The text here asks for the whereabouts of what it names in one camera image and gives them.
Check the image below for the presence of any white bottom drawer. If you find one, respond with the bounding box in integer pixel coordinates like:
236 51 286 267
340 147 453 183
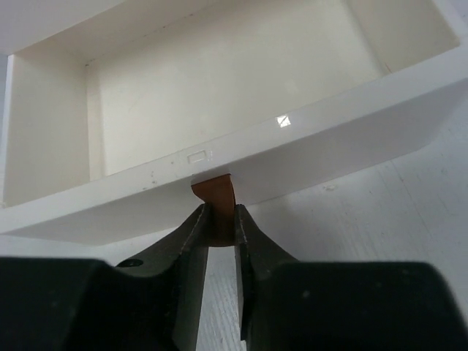
1 1 467 245

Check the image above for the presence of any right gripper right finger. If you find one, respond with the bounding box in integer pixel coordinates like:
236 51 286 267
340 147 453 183
234 205 467 350

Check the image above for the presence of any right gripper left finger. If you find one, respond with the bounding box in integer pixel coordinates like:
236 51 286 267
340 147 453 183
1 204 212 350

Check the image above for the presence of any brown drawer handle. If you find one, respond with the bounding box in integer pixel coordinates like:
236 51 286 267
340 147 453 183
192 174 236 247

